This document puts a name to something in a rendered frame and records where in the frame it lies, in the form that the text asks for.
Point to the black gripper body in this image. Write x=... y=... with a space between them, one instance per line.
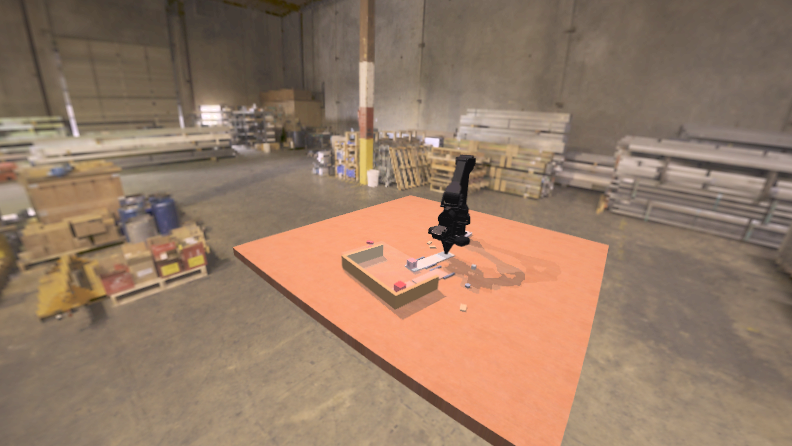
x=458 y=240

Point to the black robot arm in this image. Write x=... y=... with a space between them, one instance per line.
x=456 y=195

